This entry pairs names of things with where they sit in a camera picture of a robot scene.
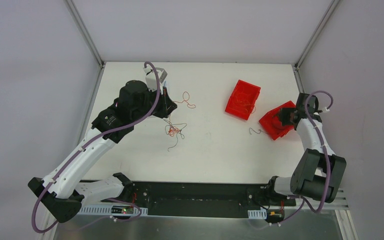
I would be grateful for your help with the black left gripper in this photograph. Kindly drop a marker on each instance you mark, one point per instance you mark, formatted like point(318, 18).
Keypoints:
point(162, 101)

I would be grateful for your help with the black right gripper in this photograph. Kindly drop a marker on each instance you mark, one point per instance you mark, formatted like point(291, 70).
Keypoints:
point(288, 116)

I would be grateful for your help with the right white slotted cable duct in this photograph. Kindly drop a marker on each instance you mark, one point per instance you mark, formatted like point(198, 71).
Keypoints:
point(259, 214)

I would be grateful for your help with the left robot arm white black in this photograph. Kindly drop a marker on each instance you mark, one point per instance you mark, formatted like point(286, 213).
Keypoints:
point(61, 191)

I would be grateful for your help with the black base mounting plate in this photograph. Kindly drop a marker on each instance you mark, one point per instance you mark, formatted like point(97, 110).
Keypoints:
point(209, 200)

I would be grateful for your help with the near red plastic bin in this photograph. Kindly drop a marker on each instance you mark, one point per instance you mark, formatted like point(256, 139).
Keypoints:
point(272, 125)

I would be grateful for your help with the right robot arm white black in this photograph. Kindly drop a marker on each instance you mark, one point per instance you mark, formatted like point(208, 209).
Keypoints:
point(320, 170)

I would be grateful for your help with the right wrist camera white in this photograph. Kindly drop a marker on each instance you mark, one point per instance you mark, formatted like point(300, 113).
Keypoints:
point(324, 109)

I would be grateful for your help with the red plastic bin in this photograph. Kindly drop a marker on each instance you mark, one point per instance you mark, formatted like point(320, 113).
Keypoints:
point(241, 103)
point(272, 125)

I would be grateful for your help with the left white slotted cable duct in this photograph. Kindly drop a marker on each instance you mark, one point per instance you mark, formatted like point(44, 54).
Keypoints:
point(119, 210)

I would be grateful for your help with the aluminium frame rail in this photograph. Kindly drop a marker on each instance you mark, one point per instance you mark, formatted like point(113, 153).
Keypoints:
point(340, 202)

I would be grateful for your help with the far red plastic bin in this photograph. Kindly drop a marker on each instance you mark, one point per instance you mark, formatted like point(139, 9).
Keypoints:
point(241, 103)

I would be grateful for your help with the white slotted cable duct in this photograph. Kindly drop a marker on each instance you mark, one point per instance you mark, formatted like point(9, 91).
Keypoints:
point(119, 210)
point(259, 214)

